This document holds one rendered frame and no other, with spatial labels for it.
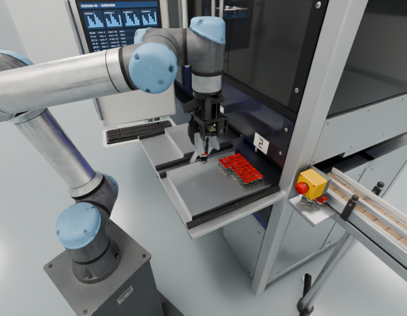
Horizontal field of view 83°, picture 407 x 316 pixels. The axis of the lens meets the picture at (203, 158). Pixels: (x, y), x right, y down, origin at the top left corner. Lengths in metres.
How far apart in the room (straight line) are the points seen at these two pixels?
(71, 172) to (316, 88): 0.74
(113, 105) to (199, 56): 1.08
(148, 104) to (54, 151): 0.93
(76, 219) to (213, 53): 0.57
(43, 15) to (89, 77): 5.56
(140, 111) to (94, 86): 1.14
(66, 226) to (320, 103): 0.79
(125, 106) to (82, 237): 1.00
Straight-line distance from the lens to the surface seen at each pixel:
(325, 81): 0.73
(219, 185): 0.96
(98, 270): 0.86
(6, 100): 0.54
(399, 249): 0.92
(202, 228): 0.82
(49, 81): 0.49
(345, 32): 0.72
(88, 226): 0.74
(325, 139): 0.89
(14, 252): 2.25
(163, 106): 1.60
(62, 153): 0.75
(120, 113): 1.59
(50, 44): 6.07
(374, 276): 2.06
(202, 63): 0.55
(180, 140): 1.23
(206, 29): 0.53
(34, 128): 0.73
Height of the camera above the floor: 1.55
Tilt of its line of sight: 37 degrees down
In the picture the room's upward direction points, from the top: straight up
